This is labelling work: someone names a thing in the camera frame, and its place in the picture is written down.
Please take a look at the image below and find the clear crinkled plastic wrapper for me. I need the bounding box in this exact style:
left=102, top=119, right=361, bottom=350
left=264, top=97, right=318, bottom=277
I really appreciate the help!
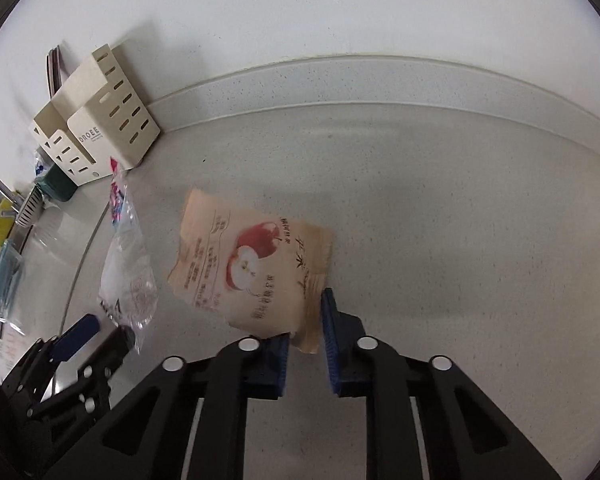
left=97, top=157, right=158, bottom=353

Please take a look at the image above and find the apple snack wrapper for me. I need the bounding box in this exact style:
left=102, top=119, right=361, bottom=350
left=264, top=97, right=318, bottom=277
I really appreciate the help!
left=168, top=190, right=332, bottom=354

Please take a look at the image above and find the blue glass tray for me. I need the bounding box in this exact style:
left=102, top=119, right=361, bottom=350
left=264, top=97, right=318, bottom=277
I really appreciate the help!
left=0, top=240, right=23, bottom=323

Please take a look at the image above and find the yellow sponge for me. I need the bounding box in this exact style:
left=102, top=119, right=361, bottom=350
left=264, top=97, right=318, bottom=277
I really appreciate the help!
left=0, top=198, right=17, bottom=249

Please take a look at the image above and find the white drain basket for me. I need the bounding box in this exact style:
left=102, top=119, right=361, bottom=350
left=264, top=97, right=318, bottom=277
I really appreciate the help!
left=15, top=184, right=44, bottom=229

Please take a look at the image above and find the green plastic container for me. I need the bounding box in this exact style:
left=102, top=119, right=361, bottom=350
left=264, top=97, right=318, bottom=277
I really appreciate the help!
left=34, top=164, right=78, bottom=203

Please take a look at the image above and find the cream utensil holder box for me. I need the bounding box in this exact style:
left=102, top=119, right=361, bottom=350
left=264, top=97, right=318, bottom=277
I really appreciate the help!
left=30, top=44, right=160, bottom=186

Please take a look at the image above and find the wooden chopsticks bundle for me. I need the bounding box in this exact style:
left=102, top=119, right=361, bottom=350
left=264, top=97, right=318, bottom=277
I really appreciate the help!
left=45, top=46, right=70, bottom=98

